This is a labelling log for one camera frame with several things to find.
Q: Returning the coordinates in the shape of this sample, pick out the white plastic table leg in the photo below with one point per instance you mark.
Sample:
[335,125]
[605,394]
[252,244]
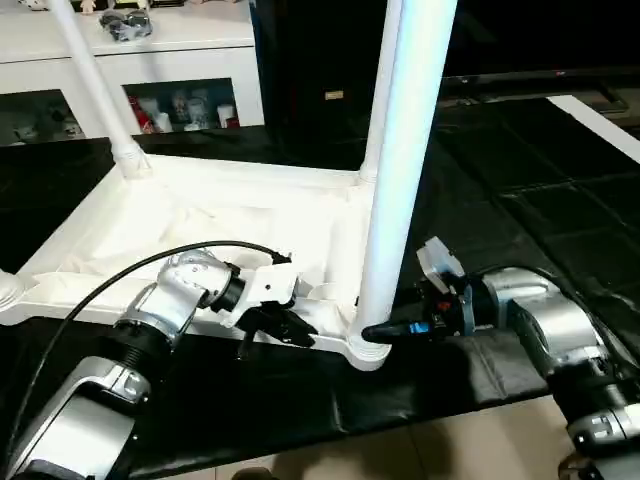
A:
[95,80]
[382,90]
[410,150]

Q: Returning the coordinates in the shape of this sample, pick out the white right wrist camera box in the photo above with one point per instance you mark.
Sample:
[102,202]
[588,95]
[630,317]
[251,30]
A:
[440,262]

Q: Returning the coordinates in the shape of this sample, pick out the crumpled black plastic sheet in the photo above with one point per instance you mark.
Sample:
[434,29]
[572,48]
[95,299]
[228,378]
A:
[520,200]

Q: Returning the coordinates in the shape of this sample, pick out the white cabinet with glass doors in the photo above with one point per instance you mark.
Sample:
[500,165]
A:
[170,60]

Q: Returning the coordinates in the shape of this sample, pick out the grey bundle of small items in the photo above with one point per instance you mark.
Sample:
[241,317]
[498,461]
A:
[126,26]

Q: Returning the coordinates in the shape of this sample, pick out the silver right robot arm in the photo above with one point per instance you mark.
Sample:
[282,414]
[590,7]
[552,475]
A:
[550,330]

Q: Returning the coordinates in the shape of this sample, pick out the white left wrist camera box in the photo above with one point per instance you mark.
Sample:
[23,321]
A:
[268,288]

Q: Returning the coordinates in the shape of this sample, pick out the white plastic table top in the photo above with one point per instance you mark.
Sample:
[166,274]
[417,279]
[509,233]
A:
[200,220]

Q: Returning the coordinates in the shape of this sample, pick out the dark low furniture silver edge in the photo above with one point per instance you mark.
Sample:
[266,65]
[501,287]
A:
[540,82]

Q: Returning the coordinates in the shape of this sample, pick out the small yellow label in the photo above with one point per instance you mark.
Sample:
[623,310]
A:
[334,96]

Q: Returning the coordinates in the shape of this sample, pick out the black work mat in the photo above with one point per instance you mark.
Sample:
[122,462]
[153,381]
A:
[300,400]

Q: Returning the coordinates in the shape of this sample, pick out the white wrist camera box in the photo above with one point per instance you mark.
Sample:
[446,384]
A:
[268,288]
[440,262]

